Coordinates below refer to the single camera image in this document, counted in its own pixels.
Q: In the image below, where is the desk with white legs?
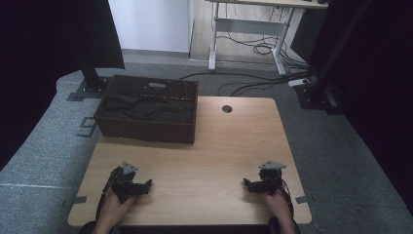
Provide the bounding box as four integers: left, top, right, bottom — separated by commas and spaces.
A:
206, 0, 329, 77

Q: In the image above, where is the hand-held gripper black cable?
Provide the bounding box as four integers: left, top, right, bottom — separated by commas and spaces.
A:
275, 176, 295, 218
94, 169, 115, 222

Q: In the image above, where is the brown woven basket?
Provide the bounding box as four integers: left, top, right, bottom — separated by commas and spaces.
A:
93, 74, 200, 145

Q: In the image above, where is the grey tape strip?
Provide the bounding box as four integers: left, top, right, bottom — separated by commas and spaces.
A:
294, 194, 316, 205
61, 195, 88, 209

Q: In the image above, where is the person's left hand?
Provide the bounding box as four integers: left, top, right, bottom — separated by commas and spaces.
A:
100, 187, 137, 224

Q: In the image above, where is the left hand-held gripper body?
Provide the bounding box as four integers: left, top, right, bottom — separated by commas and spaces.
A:
102, 161, 144, 205

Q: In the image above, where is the white power strip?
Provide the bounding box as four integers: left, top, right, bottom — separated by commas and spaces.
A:
287, 78, 311, 88

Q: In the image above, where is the right hand-held gripper black cable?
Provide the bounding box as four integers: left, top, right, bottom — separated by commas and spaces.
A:
275, 176, 295, 218

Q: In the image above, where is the black metal stand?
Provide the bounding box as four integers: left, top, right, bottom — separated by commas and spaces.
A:
66, 48, 115, 102
294, 0, 373, 115

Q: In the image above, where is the left hand-held gripper black cable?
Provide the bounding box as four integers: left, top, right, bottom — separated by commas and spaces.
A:
94, 169, 115, 222

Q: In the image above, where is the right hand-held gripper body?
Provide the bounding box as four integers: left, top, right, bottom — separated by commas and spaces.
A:
257, 160, 287, 196

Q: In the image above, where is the black cable bundle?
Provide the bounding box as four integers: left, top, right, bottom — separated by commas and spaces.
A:
216, 32, 310, 71

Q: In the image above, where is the black curtain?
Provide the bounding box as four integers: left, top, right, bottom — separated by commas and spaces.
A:
308, 0, 413, 214
0, 0, 126, 172

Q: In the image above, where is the long black floor cable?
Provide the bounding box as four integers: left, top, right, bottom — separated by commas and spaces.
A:
178, 71, 313, 82

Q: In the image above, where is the person's left leg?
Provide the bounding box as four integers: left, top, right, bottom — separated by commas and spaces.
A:
79, 220, 98, 234

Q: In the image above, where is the person's right hand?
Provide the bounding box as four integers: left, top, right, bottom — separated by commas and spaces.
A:
261, 190, 292, 224

